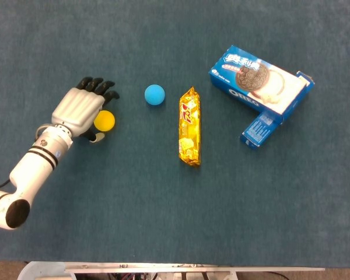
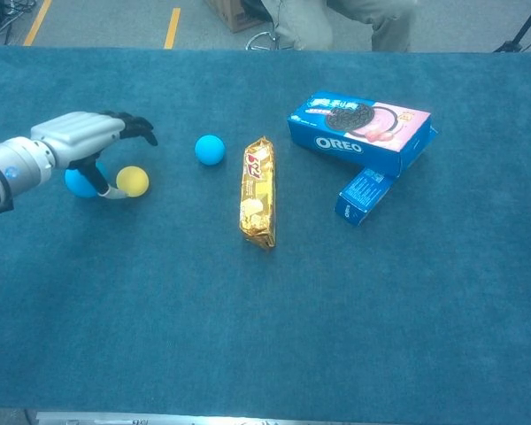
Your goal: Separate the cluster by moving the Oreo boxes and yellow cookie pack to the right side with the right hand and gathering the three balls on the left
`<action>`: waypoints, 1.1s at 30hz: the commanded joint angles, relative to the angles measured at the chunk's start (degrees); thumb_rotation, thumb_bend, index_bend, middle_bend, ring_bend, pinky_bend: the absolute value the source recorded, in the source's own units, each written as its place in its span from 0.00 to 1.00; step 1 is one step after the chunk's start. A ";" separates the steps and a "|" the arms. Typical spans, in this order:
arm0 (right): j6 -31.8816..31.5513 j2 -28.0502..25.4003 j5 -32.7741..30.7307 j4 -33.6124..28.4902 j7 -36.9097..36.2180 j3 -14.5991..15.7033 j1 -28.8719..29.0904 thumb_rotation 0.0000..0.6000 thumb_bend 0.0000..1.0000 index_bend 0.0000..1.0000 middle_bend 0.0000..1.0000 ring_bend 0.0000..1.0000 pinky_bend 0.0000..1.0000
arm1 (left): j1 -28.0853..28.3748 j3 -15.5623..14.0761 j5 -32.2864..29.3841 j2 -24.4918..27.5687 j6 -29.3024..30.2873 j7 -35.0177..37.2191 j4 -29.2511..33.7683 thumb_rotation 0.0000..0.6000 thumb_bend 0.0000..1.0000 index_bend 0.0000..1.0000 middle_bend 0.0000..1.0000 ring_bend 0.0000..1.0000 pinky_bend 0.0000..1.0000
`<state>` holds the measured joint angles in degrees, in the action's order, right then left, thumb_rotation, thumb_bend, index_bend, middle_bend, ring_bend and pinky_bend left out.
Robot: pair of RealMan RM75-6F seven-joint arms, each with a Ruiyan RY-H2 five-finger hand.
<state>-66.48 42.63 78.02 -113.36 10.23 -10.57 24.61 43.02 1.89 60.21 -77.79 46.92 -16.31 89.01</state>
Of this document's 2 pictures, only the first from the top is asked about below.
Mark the gold foil wafer packet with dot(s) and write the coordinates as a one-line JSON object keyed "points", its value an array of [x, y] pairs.
{"points": [[189, 128]]}

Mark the teal blue table carpet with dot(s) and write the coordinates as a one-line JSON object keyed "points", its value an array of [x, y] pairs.
{"points": [[105, 204]]}

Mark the blue pink Oreo cookie box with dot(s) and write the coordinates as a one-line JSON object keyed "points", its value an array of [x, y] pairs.
{"points": [[221, 76]]}

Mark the small blue ball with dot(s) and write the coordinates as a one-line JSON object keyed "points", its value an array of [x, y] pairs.
{"points": [[154, 95]]}

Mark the narrow blue snack box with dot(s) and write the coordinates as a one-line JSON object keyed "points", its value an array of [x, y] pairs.
{"points": [[258, 131]]}

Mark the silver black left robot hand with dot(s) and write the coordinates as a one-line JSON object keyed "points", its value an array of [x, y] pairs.
{"points": [[76, 111]]}

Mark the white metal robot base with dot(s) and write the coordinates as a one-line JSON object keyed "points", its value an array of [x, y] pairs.
{"points": [[46, 271]]}

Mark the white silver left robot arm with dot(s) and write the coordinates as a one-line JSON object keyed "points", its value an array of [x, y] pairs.
{"points": [[32, 169]]}

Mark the yellow ball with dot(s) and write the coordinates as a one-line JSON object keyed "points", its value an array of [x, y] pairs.
{"points": [[106, 121]]}

